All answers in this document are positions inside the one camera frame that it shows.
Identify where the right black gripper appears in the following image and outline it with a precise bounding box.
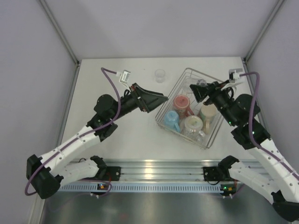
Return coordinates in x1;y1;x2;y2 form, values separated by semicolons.
191;79;236;126

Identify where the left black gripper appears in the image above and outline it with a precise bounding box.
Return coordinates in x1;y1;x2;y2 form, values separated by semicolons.
110;83;168;121

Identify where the clear glass cup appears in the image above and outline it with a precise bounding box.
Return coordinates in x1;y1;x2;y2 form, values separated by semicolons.
183;78;207;94
155;69;166;83

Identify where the cream coral pattern mug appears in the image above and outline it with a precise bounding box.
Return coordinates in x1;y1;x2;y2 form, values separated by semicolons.
198;104;217;135

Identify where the pink patterned mug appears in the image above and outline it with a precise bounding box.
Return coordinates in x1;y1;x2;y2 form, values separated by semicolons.
173;95;194;119

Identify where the light blue mug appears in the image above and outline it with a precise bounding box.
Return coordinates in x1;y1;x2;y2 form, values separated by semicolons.
164;110;181;133

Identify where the orange interior white mug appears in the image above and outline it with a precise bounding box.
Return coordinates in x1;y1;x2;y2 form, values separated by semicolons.
181;115;206;141

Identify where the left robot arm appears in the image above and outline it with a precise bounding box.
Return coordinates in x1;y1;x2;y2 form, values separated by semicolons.
26;83;168;199

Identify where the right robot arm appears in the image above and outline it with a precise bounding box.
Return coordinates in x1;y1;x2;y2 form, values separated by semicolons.
190;81;299;222

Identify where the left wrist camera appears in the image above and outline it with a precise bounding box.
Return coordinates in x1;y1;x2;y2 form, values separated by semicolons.
116;70;131;85

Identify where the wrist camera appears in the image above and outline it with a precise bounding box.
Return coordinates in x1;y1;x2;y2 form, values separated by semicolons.
228;68;244;84
116;70;131;85

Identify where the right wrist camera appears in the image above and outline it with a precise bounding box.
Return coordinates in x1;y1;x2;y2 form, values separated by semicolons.
228;68;244;84

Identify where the wire dish rack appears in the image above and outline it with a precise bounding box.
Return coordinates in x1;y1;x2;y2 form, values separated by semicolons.
155;68;224;149

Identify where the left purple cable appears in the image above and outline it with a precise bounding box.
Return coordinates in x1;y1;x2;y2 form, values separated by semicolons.
24;67;122;196

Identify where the purple cable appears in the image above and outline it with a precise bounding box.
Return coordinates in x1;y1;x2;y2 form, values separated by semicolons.
238;72;299;180
24;67;122;196

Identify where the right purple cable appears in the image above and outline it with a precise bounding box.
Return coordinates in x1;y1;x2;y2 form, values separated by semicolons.
238;72;299;180

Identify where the aluminium mounting rail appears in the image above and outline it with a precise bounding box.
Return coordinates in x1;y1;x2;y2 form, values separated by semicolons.
104;159;219;182

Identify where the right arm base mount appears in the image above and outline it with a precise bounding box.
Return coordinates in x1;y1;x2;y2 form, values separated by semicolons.
203;166;222;182

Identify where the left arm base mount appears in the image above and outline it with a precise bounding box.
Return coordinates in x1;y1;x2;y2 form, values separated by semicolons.
84;156;121;182

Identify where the perforated cable duct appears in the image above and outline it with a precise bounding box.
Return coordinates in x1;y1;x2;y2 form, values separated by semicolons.
59;182;223;193

